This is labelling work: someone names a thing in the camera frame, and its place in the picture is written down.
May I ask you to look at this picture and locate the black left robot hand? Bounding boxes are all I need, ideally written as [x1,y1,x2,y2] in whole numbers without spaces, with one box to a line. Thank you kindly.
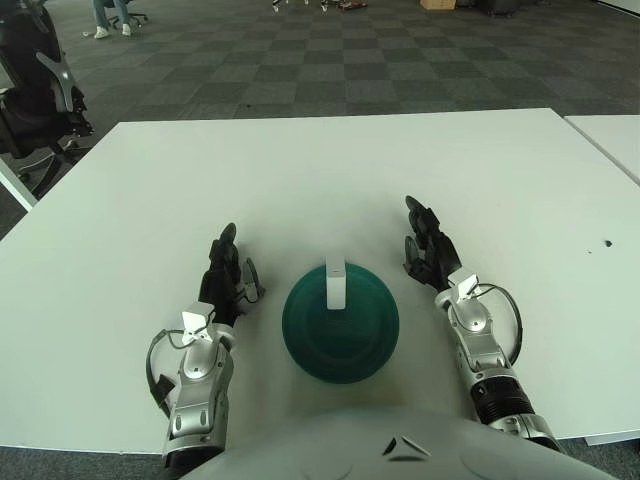
[198,223,267,328]

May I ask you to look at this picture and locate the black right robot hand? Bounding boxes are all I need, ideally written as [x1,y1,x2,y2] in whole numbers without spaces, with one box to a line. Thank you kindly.
[401,195,464,294]

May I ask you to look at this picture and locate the white charger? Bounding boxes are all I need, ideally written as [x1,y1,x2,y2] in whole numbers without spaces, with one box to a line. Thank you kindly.
[324,256,347,312]

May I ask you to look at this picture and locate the green plate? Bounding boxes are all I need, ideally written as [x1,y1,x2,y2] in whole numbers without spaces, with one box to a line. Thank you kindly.
[281,263,401,385]

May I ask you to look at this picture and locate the grey robot torso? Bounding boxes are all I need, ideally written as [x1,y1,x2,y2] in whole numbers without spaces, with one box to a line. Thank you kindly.
[179,407,640,480]

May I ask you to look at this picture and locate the white table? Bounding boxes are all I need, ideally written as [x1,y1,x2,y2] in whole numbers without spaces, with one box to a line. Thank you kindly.
[563,114,640,184]

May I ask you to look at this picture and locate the white desk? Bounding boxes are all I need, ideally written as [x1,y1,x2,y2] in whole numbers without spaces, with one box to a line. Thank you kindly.
[0,154,39,211]

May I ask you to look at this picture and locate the black bag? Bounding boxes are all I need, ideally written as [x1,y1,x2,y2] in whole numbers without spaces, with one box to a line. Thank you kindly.
[474,0,524,19]

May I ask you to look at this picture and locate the black office chair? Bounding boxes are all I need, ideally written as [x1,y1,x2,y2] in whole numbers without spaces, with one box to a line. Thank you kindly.
[0,0,95,199]

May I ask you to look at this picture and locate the person legs white shoes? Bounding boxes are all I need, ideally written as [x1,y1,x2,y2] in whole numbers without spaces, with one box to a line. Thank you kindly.
[92,0,134,40]

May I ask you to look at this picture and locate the black swivel chair base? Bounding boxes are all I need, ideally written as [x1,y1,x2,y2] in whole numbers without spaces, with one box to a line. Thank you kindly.
[107,0,150,29]

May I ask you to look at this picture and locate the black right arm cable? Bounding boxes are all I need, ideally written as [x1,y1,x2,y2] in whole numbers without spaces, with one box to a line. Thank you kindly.
[477,283,524,364]

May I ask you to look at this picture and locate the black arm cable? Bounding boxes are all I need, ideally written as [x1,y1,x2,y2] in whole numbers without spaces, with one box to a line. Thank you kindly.
[145,327,189,419]
[477,283,524,364]

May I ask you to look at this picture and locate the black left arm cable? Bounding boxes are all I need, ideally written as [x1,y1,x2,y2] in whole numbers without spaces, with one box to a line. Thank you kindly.
[145,327,189,419]

